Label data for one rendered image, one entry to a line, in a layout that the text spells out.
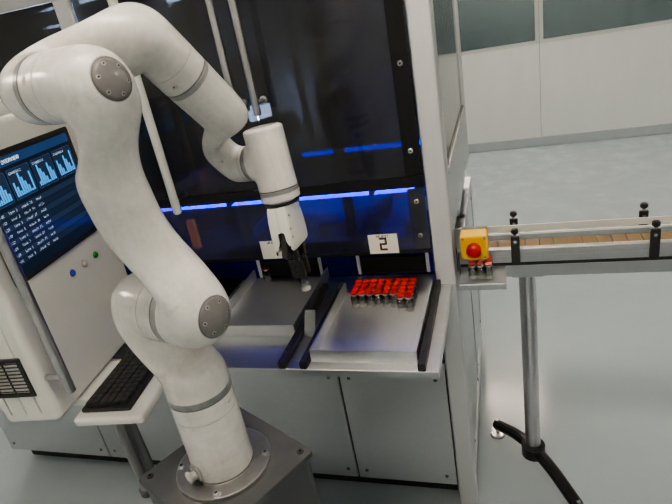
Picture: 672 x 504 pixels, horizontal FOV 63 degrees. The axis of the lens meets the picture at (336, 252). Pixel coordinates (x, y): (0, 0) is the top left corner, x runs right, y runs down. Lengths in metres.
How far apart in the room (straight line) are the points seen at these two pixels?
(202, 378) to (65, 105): 0.50
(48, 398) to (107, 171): 0.89
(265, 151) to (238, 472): 0.63
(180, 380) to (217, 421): 0.11
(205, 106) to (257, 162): 0.19
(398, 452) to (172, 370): 1.17
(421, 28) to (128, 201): 0.83
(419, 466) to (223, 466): 1.06
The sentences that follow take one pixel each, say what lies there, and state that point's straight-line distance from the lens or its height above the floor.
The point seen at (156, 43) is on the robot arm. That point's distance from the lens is 0.92.
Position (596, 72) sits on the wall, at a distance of 6.13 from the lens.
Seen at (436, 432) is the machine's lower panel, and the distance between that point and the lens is 1.93.
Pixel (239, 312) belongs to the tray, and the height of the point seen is 0.88.
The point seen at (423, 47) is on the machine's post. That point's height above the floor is 1.53.
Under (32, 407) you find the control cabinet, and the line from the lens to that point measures 1.66.
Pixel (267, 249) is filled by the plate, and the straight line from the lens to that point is 1.67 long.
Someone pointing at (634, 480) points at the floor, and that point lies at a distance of 2.29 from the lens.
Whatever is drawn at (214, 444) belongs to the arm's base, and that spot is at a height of 0.96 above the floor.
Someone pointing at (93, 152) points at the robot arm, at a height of 1.52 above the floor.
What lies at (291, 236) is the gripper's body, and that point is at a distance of 1.14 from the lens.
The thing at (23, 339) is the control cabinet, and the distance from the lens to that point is 1.54.
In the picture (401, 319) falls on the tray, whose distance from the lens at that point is 1.45.
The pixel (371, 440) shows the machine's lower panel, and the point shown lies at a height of 0.27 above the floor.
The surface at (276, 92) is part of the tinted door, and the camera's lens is 1.52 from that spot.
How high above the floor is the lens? 1.64
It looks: 23 degrees down
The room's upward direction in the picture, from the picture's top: 11 degrees counter-clockwise
